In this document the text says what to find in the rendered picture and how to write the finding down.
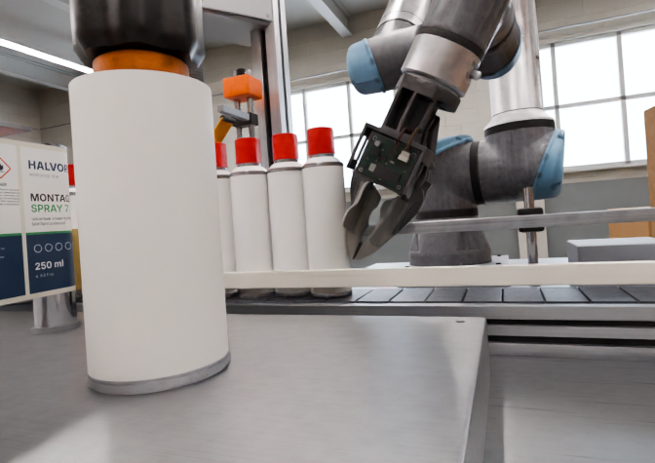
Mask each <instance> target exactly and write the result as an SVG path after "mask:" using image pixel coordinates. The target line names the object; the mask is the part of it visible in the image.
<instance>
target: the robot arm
mask: <svg viewBox="0 0 655 463"><path fill-rule="evenodd" d="M347 70H348V74H349V78H350V80H351V83H352V85H353V87H354V88H355V90H356V91H357V92H358V93H359V94H361V95H364V96H368V95H374V94H380V93H383V94H386V92H389V91H394V90H397V92H396V94H395V96H394V99H393V101H392V103H391V105H390V107H389V110H388V112H387V114H386V116H385V119H384V121H383V123H382V125H381V126H380V127H377V126H374V125H372V124H371V123H368V122H366V123H365V125H364V127H363V129H362V132H361V134H360V136H359V138H358V141H357V143H356V145H355V147H354V150H353V152H352V154H351V156H350V159H349V161H348V163H347V165H346V168H348V169H351V170H354V171H353V174H352V177H351V182H350V195H351V206H350V208H349V209H348V210H347V211H346V213H345V214H344V216H343V220H342V225H343V227H344V228H346V229H347V247H348V252H349V255H350V258H352V259H354V260H356V261H357V260H360V259H362V258H364V257H367V256H369V255H371V254H372V253H374V252H375V251H377V250H378V249H379V248H381V247H382V246H383V245H384V244H385V243H387V242H388V241H389V240H390V239H391V238H392V237H394V236H395V235H396V234H397V233H399V232H400V231H401V230H402V229H403V228H404V227H405V226H406V225H408V224H409V223H410V222H411V221H412V220H413V219H414V218H415V221H416V222H421V221H437V220H452V219H469V218H479V210H478V205H487V204H500V203H513V202H523V191H522V189H523V188H527V187H532V188H533V193H534V200H543V199H551V198H554V197H556V196H557V195H558V194H559V192H560V191H561V187H562V178H563V165H564V149H565V148H564V147H565V130H563V129H560V128H558V129H556V123H555V119H554V118H553V117H551V116H550V115H548V114H547V113H546V112H545V111H544V99H543V88H542V76H541V64H540V52H539V40H538V28H537V16H536V4H535V0H389V3H388V5H387V7H386V10H385V12H384V14H383V16H382V19H381V21H380V23H379V24H378V27H377V29H376V31H375V33H374V35H373V37H372V38H369V39H366V38H365V39H364V40H363V41H360V42H357V43H354V44H353V45H351V47H350V48H349V50H348V53H347ZM472 79H473V80H476V81H478V80H480V79H483V80H489V92H490V105H491V118H492V119H491V121H490V122H489V123H488V124H487V126H486V127H485V128H484V129H483V133H484V140H481V141H475V142H474V139H473V138H472V137H471V136H470V135H455V136H453V135H452V136H447V137H443V138H439V139H438V133H439V126H440V120H441V118H440V117H439V116H437V115H436V113H437V111H438V109H439V110H442V111H446V112H450V113H455V112H456V110H457V108H458V106H459V103H460V101H461V99H460V98H461V97H464V96H465V94H466V93H467V91H468V89H469V87H470V85H471V83H470V82H471V80H472ZM364 136H365V137H366V138H365V140H364V142H363V144H362V147H361V149H360V151H359V153H358V155H357V158H356V160H355V159H354V157H355V155H356V152H357V150H358V148H359V146H360V144H361V141H362V139H363V137H364ZM363 151H364V152H363ZM362 153H363V154H362ZM361 155H362V156H361ZM358 162H359V163H358ZM357 164H358V165H357ZM356 166H357V167H356ZM374 184H377V185H381V186H383V187H385V188H387V189H389V190H391V191H394V192H396V193H397V194H398V195H400V196H402V197H400V196H397V197H396V198H395V199H392V200H386V201H384V203H383V205H382V207H381V209H380V217H379V220H378V222H377V223H376V225H375V226H374V227H372V228H371V229H370V232H369V236H368V238H367V240H366V241H365V242H363V240H364V239H363V237H364V233H365V231H366V229H367V228H368V220H369V216H370V214H371V212H372V211H373V210H374V209H375V208H377V207H378V205H379V202H380V200H381V196H380V194H379V193H378V191H377V189H376V188H375V186H374ZM490 261H492V255H491V248H490V245H489V243H488V241H487V239H486V237H485V235H484V232H483V230H478V231H459V232H441V233H422V234H413V238H412V242H411V247H410V251H409V265H412V266H420V267H427V266H463V265H475V264H483V263H487V262H490Z"/></svg>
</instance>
